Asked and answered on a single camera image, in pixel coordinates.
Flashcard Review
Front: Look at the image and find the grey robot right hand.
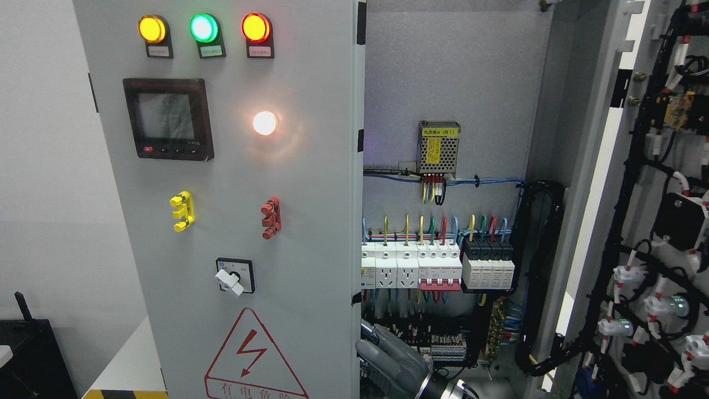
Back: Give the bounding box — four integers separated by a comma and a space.
355, 320, 429, 398

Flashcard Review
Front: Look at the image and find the grey cabinet door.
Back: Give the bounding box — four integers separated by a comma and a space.
516, 1, 707, 398
74, 1, 364, 398

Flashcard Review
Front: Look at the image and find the black relay terminal row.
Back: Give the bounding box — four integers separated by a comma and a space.
363, 313, 477, 369

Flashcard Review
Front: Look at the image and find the white socket breaker row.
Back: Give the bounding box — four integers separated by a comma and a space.
361, 241, 463, 291

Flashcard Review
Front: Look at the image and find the brass ground bar right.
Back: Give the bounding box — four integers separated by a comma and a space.
485, 297, 506, 367

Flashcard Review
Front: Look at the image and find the black surge protector block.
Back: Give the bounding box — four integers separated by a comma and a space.
461, 240, 518, 293

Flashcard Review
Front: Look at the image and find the red electric hazard sticker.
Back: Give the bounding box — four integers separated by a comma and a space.
204, 308, 309, 398

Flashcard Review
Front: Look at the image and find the perforated metal power supply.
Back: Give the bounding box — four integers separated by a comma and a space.
417, 120, 461, 177

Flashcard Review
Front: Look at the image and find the black digital power meter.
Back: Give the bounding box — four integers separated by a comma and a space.
122, 78, 214, 161

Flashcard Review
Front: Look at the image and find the black box left corner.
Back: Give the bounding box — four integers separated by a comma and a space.
1, 292, 78, 398

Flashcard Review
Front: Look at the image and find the red indicator lamp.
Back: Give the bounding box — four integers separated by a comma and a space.
242, 13, 275, 59

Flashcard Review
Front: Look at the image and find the green indicator lamp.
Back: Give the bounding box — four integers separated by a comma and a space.
189, 13, 226, 59

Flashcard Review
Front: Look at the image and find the yellow indicator lamp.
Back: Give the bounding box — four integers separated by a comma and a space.
137, 14, 174, 59

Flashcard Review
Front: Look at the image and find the red terminal post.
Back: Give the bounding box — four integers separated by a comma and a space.
260, 196, 282, 240

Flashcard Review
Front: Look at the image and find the black wire loom right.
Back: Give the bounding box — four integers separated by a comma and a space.
512, 181, 567, 377

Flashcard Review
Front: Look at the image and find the yellow terminal post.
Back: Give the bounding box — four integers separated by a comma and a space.
169, 191, 195, 232

